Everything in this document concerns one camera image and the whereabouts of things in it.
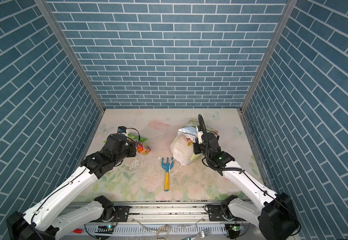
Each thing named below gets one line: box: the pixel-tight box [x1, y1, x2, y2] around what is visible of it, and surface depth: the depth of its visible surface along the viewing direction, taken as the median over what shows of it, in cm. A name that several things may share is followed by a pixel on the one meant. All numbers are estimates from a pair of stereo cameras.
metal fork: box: [181, 228, 213, 240], surface depth 70 cm
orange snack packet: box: [136, 142, 152, 156], surface depth 79 cm
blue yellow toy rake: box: [162, 157, 174, 192], surface depth 86 cm
